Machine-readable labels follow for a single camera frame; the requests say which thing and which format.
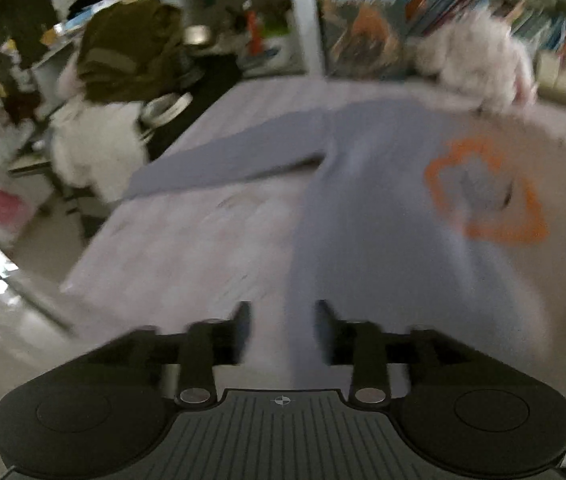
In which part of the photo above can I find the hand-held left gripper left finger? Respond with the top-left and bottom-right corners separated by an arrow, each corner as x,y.
83,301 -> 252,408

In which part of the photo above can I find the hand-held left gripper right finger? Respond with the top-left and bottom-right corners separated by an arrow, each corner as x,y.
314,300 -> 468,407

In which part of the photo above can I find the grey-blue sweatshirt with orange print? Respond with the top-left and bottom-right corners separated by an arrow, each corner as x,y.
123,97 -> 554,391

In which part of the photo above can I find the white fluffy garment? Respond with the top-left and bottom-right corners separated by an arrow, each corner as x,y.
50,67 -> 151,203

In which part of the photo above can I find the orange bottle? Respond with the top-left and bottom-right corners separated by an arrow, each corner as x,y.
245,0 -> 266,56

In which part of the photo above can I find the olive green jacket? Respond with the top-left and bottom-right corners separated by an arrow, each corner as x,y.
75,0 -> 186,106

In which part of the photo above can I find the comic poster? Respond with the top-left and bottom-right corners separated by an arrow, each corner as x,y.
320,0 -> 408,81

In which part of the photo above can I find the white plush toy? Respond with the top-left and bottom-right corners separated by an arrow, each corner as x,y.
415,10 -> 538,113

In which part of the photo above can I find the white shelf post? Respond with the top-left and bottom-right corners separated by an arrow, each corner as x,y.
283,0 -> 326,78

